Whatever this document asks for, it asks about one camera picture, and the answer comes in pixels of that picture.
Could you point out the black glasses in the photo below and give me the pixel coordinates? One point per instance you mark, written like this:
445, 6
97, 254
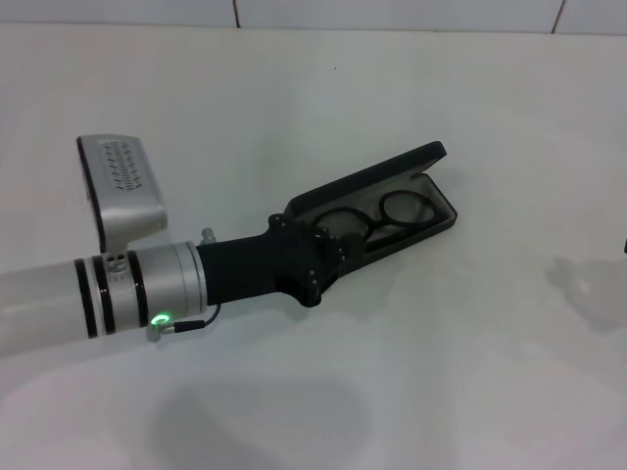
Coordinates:
376, 224

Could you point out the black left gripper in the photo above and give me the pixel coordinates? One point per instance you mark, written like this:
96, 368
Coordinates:
264, 269

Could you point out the black glasses case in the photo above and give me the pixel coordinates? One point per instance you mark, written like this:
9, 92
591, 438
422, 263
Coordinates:
392, 161

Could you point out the small silver connector stub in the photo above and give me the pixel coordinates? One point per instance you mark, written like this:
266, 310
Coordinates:
208, 235

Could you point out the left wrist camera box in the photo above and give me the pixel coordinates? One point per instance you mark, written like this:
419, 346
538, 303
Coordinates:
127, 186

